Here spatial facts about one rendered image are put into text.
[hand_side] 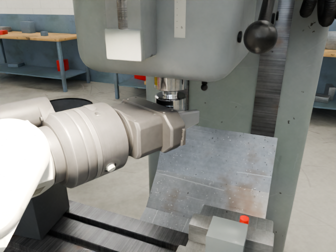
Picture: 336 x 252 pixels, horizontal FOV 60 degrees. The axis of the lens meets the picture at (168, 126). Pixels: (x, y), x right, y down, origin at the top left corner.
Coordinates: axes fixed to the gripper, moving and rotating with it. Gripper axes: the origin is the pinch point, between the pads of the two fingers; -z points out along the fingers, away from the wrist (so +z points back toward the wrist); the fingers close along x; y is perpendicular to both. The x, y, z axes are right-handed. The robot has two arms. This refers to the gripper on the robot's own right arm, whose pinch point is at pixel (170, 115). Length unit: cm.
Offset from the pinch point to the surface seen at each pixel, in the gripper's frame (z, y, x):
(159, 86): 2.5, -5.1, -0.3
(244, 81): -36.1, 2.4, 10.2
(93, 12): 10.8, -14.7, 1.4
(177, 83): 0.9, -5.6, -2.2
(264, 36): 4.6, -13.1, -16.4
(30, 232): 16.0, 31.0, 27.5
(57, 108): -66, 68, 211
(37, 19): -195, 10, 573
